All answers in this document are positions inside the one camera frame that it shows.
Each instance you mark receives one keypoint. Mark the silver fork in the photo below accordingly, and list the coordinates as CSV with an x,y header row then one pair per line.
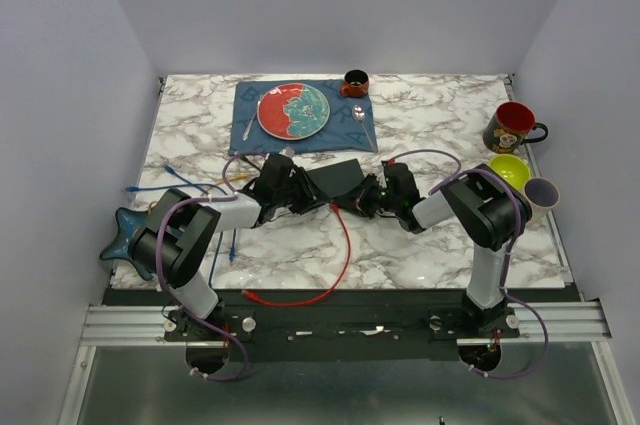
x,y
250,123

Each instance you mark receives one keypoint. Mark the black network switch box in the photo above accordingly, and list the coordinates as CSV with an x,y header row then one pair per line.
x,y
336,179

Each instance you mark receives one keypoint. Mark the aluminium extrusion rail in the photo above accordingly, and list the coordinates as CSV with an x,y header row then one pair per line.
x,y
123,326

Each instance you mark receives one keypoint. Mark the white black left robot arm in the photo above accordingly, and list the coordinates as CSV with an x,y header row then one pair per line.
x,y
172,242

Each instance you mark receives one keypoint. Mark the lime green bowl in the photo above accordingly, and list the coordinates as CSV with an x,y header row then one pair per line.
x,y
512,169

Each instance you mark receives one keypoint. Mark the red and teal plate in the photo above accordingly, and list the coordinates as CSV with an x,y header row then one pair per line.
x,y
293,111

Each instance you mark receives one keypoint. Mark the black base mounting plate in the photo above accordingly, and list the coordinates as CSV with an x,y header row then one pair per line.
x,y
348,325

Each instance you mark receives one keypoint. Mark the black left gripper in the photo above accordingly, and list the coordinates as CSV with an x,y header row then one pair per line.
x,y
310,198

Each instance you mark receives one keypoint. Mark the blue cloth placemat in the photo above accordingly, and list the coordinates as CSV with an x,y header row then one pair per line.
x,y
341,132

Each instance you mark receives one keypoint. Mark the blue star-shaped dish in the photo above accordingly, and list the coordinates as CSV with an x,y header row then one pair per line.
x,y
122,235

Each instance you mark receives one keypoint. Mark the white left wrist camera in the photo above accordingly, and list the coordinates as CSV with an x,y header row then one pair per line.
x,y
288,151

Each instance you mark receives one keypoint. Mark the black mug red inside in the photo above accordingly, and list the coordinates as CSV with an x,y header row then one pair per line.
x,y
513,124

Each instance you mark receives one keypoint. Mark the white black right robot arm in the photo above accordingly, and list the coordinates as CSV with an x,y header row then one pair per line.
x,y
491,211

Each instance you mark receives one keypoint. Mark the small brown mug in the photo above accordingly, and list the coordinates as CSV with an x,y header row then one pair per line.
x,y
355,84

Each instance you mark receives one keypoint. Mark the silver spoon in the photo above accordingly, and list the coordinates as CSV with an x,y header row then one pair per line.
x,y
359,116

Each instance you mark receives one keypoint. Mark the lavender cup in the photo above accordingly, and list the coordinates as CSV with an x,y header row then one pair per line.
x,y
542,195

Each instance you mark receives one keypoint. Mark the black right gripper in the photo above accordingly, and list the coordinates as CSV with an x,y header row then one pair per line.
x,y
357,197

